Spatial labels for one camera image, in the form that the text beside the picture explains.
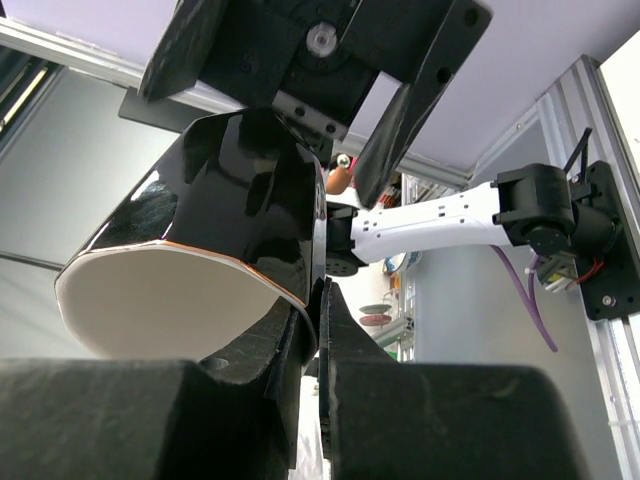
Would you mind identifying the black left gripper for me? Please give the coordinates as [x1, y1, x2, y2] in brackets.
[138, 0, 493, 209]

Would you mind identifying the aluminium table edge rail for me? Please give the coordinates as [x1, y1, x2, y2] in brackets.
[538, 56, 639, 479]

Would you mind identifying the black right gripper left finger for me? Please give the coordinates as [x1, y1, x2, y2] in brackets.
[1, 301, 310, 479]

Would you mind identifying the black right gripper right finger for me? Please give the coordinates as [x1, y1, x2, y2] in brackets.
[319, 281, 590, 479]

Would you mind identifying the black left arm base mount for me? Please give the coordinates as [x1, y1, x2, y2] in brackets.
[564, 127, 640, 322]

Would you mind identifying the black mug white inside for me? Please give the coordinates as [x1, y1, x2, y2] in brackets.
[54, 108, 327, 360]

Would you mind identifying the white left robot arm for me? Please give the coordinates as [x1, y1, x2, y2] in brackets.
[140, 1, 622, 271]

